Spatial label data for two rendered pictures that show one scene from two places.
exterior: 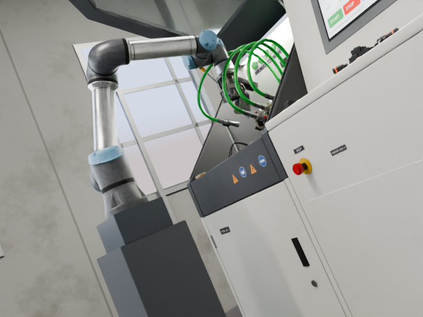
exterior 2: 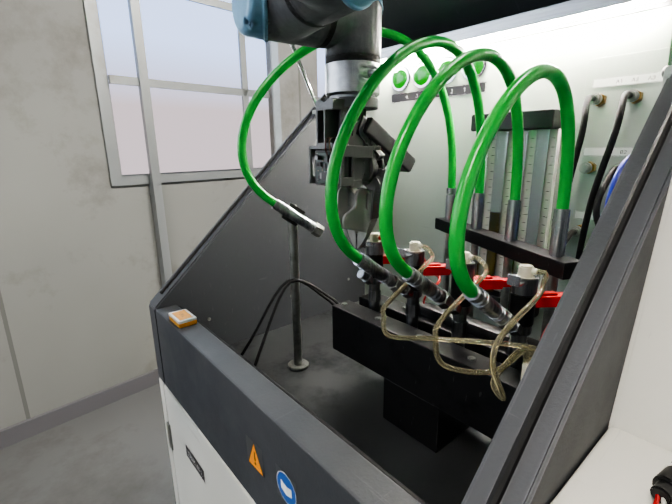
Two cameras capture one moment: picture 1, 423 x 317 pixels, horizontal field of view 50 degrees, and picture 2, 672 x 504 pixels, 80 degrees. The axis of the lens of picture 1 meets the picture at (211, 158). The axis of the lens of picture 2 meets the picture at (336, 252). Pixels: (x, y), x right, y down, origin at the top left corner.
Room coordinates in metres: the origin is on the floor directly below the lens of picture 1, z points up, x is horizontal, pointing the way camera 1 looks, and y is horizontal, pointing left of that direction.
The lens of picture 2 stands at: (1.27, -0.08, 1.24)
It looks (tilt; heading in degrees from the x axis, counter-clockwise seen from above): 15 degrees down; 350
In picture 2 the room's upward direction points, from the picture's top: 1 degrees counter-clockwise
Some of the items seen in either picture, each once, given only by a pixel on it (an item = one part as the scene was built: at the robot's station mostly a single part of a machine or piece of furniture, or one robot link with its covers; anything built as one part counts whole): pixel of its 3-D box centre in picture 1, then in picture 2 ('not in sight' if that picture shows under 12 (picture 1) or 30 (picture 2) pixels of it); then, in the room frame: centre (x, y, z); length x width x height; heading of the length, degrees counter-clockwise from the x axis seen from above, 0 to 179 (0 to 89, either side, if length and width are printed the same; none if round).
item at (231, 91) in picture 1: (231, 86); (348, 144); (1.84, -0.20, 1.24); 0.09 x 0.08 x 0.12; 120
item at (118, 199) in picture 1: (123, 197); not in sight; (1.49, 0.32, 0.95); 0.15 x 0.15 x 0.10
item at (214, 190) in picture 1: (232, 180); (249, 426); (1.75, -0.04, 0.87); 0.62 x 0.04 x 0.16; 30
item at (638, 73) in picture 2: not in sight; (618, 165); (1.80, -0.59, 1.20); 0.13 x 0.03 x 0.31; 30
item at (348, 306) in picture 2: not in sight; (431, 375); (1.77, -0.31, 0.91); 0.34 x 0.10 x 0.15; 30
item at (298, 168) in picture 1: (300, 167); not in sight; (1.34, -0.23, 0.80); 0.05 x 0.04 x 0.05; 30
